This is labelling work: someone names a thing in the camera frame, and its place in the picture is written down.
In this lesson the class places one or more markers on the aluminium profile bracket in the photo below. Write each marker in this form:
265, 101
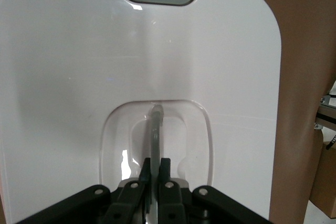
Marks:
326, 111

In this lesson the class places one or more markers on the white box lid grey latches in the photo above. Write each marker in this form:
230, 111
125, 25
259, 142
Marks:
78, 77

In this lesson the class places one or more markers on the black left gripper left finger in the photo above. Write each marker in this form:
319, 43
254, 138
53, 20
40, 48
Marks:
92, 205

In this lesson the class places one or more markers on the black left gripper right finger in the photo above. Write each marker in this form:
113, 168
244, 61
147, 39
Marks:
210, 205

